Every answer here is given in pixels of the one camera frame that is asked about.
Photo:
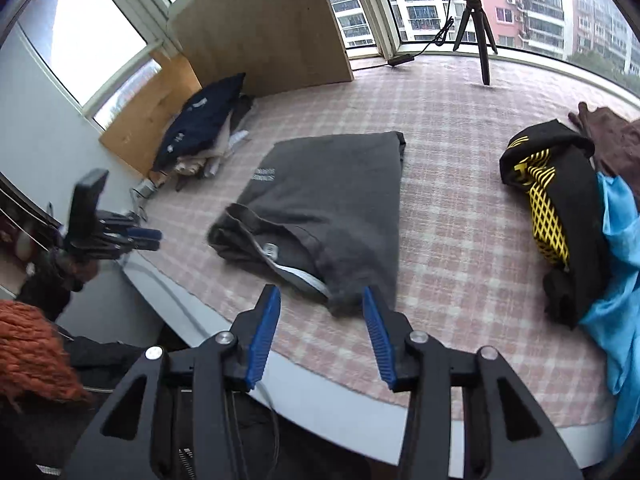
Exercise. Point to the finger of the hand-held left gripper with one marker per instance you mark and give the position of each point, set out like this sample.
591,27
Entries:
142,233
142,246

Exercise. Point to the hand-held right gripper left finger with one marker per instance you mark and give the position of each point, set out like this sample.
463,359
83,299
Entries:
261,345

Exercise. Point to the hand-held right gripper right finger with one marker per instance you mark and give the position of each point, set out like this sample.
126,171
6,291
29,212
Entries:
381,345

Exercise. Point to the grey shirt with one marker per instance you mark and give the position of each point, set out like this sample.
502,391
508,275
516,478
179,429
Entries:
325,200

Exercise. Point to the person's left forearm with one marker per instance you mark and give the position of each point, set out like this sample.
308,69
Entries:
45,290

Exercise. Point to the beige folded clothes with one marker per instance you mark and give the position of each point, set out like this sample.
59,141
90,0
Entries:
192,165

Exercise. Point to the white power strip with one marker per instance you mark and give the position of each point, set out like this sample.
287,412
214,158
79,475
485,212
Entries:
145,189

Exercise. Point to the pine wood panel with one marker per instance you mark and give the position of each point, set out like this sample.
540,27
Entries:
145,120

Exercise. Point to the pink plaid mat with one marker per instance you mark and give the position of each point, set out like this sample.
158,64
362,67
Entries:
450,235

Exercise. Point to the dark navy folded shirt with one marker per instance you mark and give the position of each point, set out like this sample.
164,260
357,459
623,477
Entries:
200,115

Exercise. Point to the white folded cloth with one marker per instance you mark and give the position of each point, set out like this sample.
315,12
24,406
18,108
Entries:
239,137

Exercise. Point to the orange knitted cloth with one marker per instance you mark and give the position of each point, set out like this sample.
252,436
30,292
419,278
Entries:
30,355

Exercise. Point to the black and yellow garment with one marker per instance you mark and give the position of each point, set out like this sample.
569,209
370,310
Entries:
570,200

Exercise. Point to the light plywood board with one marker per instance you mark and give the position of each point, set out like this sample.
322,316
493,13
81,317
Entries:
260,25

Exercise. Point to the blue garment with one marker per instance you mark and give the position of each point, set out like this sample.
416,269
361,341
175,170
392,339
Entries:
620,260

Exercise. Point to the brown garment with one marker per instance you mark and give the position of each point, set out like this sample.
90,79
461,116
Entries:
620,140

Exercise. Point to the black tripod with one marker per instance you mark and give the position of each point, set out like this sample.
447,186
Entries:
482,35

